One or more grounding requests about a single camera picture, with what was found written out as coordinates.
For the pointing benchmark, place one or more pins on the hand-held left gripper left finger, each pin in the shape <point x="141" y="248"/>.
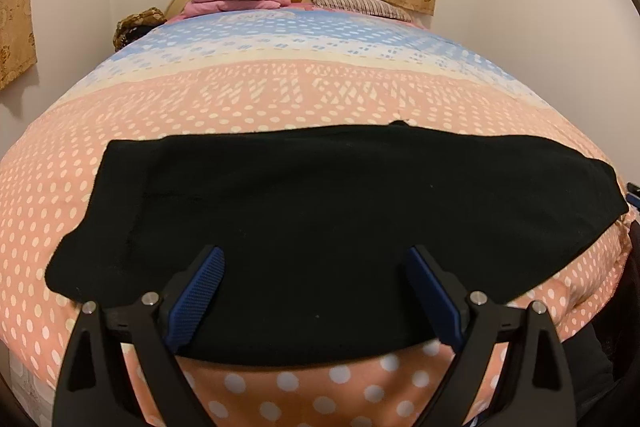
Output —
<point x="196" y="302"/>

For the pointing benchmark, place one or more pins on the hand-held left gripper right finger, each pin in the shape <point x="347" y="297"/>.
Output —
<point x="434" y="302"/>

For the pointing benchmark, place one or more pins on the black pants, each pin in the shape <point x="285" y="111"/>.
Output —
<point x="320" y="207"/>

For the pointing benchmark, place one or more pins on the dark cloth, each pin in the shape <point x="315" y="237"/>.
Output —
<point x="595" y="367"/>

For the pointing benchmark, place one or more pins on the pink dotted bedspread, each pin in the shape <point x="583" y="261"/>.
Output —
<point x="300" y="97"/>

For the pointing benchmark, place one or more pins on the pink folded blanket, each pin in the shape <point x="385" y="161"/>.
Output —
<point x="210" y="3"/>

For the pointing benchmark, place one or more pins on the striped pillow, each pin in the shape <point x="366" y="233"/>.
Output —
<point x="350" y="2"/>

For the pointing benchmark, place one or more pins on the golden patterned curtain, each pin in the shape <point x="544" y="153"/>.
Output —
<point x="15" y="22"/>

